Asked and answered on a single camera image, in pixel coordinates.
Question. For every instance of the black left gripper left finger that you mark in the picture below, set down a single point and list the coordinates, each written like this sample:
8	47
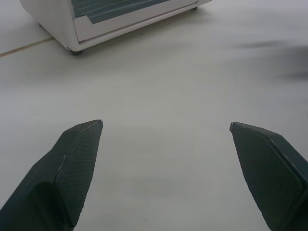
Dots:
60	173

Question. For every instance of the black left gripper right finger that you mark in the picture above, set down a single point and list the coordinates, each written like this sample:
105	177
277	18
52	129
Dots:
272	173

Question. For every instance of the white toaster oven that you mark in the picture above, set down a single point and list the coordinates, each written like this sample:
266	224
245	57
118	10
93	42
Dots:
101	21

